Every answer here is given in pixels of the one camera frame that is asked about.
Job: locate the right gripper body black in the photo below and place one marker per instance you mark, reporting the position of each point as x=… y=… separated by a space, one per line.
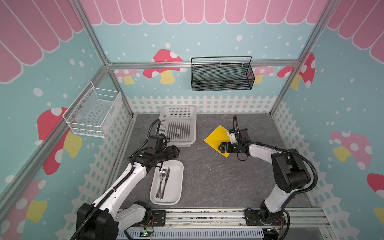
x=227 y=147

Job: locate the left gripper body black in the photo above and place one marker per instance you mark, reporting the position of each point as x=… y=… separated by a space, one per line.
x=166 y=154

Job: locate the black mesh wall basket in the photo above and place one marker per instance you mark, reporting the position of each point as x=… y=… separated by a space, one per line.
x=228 y=73

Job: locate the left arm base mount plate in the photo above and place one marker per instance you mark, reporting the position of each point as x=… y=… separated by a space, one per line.
x=153 y=219

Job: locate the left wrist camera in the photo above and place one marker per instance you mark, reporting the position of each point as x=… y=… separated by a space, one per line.
x=157 y=142

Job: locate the white plastic tray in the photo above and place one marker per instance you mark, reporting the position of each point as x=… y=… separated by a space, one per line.
x=173 y=191

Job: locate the silver knife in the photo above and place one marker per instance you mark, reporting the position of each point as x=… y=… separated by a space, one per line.
x=165 y=183

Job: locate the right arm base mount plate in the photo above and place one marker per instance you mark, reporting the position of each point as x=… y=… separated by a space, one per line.
x=262 y=217

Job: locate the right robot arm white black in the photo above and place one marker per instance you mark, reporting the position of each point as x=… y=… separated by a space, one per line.
x=293 y=173

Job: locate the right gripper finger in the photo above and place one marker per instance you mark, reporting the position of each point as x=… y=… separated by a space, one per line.
x=224 y=153
x=224 y=145

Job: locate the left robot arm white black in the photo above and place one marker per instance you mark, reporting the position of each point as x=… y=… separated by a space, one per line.
x=102 y=220

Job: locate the yellow paper napkin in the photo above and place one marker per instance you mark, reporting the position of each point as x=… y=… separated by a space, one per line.
x=218 y=136

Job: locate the white wire wall basket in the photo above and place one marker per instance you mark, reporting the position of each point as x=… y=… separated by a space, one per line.
x=93 y=112

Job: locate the silver fork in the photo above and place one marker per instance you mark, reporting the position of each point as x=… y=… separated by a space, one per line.
x=161 y=176

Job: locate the white perforated plastic basket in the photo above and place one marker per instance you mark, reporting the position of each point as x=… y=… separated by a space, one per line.
x=179 y=123

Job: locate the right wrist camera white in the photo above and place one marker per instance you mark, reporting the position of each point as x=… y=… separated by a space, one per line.
x=232 y=134

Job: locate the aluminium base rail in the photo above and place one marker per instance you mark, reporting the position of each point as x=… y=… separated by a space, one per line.
x=215 y=223

